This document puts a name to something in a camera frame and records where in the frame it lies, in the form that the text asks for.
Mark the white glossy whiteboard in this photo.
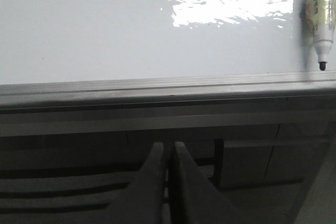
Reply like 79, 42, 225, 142
0, 0, 336, 86

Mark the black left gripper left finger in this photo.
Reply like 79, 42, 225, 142
103, 142, 166, 223

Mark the dark cabinet with shelf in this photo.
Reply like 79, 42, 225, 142
1, 122, 335, 223

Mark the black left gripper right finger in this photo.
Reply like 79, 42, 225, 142
170, 142, 247, 223

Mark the grey whiteboard marker ledge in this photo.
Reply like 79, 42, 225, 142
1, 71, 335, 137

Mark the white black-tipped whiteboard marker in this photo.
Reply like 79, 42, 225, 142
304, 0, 335, 71

